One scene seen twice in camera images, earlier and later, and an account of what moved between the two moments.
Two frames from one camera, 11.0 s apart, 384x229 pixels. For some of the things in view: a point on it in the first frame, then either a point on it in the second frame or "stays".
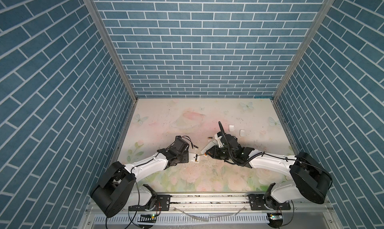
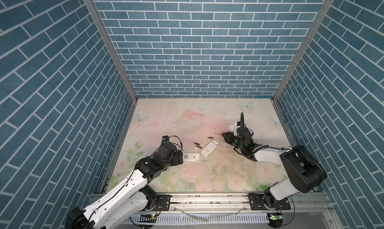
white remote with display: (194, 157) stays
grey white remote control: (211, 143) stays
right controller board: (275, 219) stays
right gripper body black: (220, 153) to (233, 140)
